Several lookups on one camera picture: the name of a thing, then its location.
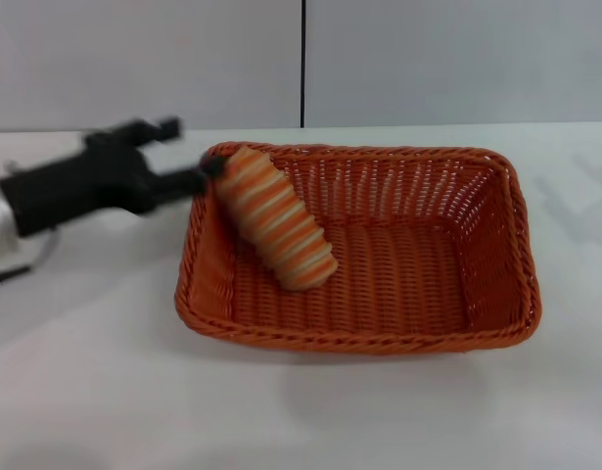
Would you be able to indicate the orange white striped bread loaf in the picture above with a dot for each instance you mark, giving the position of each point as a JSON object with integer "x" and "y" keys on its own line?
{"x": 276, "y": 215}

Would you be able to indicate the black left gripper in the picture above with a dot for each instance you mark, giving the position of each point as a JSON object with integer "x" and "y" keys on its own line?
{"x": 80, "y": 183}

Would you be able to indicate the orange woven plastic basket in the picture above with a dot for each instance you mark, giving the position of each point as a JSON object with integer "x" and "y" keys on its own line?
{"x": 388, "y": 294}

